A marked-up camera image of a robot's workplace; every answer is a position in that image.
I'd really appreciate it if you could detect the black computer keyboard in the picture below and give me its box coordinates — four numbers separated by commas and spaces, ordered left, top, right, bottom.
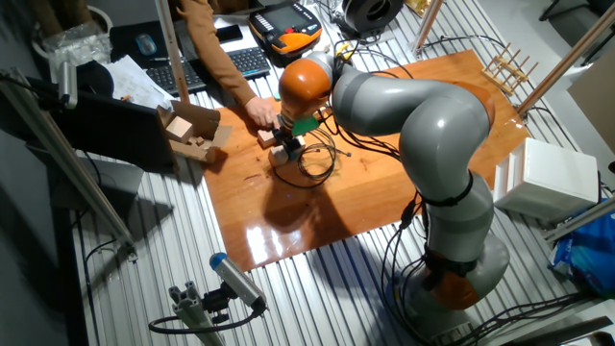
145, 46, 273, 96

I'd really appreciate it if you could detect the person right forearm brown sleeve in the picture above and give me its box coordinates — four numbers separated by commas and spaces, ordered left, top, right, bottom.
175, 0, 258, 108

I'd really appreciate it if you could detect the brown cardboard panel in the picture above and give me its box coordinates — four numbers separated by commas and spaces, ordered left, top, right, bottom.
566, 47, 615, 155

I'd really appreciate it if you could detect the aluminium frame post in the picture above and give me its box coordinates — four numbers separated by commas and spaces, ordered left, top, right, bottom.
411, 0, 446, 54
153, 0, 192, 105
516, 2, 615, 118

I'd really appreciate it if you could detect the black inline cable extender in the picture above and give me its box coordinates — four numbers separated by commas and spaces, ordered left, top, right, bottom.
401, 199, 417, 231

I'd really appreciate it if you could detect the pile of printed papers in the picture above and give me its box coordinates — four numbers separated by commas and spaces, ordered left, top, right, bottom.
103, 55, 177, 111

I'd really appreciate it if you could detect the silver camera with blue cap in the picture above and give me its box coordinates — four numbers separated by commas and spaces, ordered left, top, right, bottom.
209, 252, 268, 313

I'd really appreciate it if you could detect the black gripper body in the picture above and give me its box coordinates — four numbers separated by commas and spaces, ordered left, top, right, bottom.
276, 122, 298, 148

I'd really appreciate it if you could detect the black dock cable bundle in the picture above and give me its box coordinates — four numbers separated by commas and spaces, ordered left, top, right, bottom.
272, 127, 338, 189

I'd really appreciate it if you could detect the wooden peg rack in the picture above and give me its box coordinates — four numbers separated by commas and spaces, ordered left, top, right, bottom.
481, 41, 540, 96

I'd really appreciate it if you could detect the white drawer unit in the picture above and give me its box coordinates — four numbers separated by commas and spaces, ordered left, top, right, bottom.
493, 137, 601, 223

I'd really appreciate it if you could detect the open cardboard box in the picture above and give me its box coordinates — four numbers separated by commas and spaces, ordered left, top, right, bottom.
156, 99, 234, 165

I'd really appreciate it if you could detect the black chair base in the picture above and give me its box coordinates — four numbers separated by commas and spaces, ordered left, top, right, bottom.
537, 0, 615, 23

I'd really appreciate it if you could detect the orange and black teach pendant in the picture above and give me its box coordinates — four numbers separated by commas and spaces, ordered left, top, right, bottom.
248, 0, 324, 59

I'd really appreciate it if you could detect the short aluminium profile mount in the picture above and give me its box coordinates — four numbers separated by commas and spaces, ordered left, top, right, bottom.
167, 281, 227, 346

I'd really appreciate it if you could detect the black smartphone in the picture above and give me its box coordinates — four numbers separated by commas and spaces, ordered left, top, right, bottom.
215, 23, 244, 43

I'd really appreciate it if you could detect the black mouse pad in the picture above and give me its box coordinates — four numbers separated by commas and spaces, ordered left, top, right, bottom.
109, 21, 169, 66

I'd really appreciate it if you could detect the green camera mount plate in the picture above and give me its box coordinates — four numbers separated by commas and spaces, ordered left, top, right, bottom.
290, 116, 321, 137

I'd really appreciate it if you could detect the blue grey computer mouse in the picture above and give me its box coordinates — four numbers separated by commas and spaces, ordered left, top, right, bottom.
135, 33, 159, 57

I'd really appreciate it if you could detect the yellow foil packet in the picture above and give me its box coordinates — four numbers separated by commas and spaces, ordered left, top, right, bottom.
406, 0, 433, 18

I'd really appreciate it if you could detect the silver cylindrical camera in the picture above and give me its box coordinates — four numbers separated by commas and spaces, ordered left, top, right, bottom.
57, 61, 79, 111

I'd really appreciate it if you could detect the blue plastic bag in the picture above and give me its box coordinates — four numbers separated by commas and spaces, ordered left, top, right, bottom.
550, 201, 615, 297

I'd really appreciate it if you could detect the person right hand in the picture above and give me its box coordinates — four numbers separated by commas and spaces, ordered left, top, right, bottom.
244, 95, 282, 130

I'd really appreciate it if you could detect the black camera cable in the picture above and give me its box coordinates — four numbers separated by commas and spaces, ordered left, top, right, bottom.
147, 307, 263, 336

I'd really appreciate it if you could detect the white paper sheet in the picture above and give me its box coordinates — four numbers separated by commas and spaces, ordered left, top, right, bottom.
175, 12, 263, 62

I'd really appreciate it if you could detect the black filament spool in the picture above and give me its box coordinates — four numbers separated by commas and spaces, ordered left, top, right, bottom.
341, 0, 406, 35

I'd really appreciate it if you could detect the yellow clip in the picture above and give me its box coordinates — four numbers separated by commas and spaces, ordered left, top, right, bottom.
334, 41, 355, 62

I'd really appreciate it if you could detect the white bin with plastic liner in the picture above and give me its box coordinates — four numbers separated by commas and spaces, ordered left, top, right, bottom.
31, 4, 114, 81

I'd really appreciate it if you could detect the black round cap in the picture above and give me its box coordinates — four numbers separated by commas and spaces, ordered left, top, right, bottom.
76, 60, 115, 97

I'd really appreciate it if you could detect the aluminium frame beam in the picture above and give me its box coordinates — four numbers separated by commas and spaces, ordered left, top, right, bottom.
542, 194, 615, 244
0, 66, 139, 261

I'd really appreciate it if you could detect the black laptop screen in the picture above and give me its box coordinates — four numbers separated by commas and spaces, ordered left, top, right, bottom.
45, 88, 179, 174

